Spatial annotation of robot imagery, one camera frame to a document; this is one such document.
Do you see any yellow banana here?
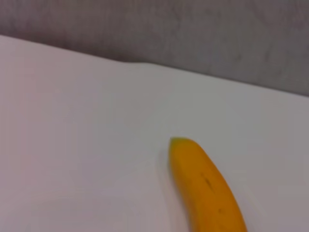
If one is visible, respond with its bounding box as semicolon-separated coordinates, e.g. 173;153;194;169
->
169;137;249;232

